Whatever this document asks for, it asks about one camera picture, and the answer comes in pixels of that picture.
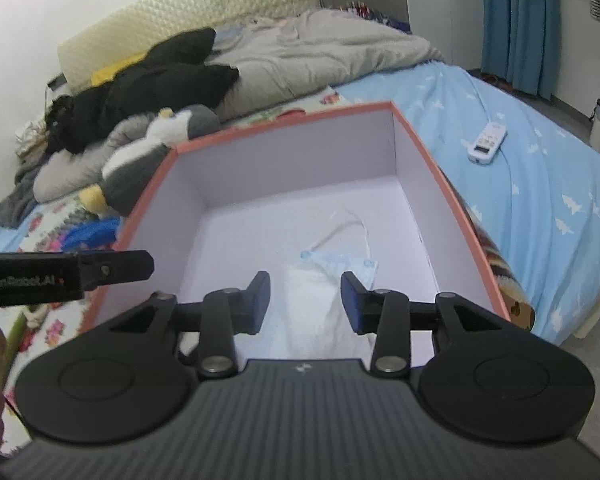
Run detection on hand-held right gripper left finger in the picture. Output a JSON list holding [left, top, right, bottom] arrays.
[[107, 271, 271, 378]]

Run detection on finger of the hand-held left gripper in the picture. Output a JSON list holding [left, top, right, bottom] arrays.
[[77, 250, 156, 292]]

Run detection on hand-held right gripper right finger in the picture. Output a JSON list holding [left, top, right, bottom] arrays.
[[341, 271, 501, 377]]

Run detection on light blue face mask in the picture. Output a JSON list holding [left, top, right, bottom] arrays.
[[275, 209, 381, 361]]

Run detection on orange cardboard box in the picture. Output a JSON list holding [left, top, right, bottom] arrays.
[[82, 101, 512, 361]]

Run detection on floral bed sheet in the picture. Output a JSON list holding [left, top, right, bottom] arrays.
[[0, 87, 353, 411]]

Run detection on dark grey blanket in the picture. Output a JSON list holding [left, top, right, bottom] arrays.
[[0, 167, 43, 235]]

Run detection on grey penguin plush toy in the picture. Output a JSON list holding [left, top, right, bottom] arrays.
[[79, 105, 222, 217]]

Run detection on crumpled white cloth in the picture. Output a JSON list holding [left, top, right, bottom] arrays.
[[14, 119, 48, 163]]

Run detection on colourful printed blanket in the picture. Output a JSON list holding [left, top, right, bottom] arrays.
[[462, 200, 537, 335]]

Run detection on black jacket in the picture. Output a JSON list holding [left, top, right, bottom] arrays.
[[44, 27, 241, 155]]

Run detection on yellow pillow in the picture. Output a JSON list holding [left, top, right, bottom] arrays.
[[90, 52, 147, 87]]

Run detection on white remote control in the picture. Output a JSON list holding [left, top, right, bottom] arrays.
[[467, 121, 509, 164]]

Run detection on light blue bed sheet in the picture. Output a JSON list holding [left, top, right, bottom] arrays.
[[0, 60, 600, 347]]

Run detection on grey duvet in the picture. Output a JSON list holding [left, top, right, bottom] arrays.
[[32, 7, 446, 202]]

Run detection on cream quilted headboard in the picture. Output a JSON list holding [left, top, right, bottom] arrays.
[[57, 0, 322, 87]]

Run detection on row of nail polish bottles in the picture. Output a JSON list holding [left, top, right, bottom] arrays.
[[339, 0, 398, 25]]

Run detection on blue curtain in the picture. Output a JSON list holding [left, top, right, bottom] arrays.
[[481, 0, 567, 100]]

